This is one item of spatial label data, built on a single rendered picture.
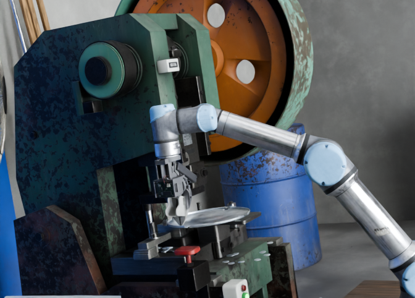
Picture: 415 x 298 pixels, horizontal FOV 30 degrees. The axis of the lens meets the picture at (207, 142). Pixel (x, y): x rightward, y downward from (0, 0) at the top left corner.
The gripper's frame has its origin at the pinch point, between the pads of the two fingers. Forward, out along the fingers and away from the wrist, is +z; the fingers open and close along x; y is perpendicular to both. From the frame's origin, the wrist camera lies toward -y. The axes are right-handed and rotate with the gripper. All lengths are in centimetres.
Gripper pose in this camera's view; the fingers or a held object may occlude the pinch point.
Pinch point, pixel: (181, 220)
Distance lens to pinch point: 233.0
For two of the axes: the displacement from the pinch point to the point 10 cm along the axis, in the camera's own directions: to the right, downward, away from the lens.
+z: 1.4, 9.9, 0.8
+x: 8.7, -0.8, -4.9
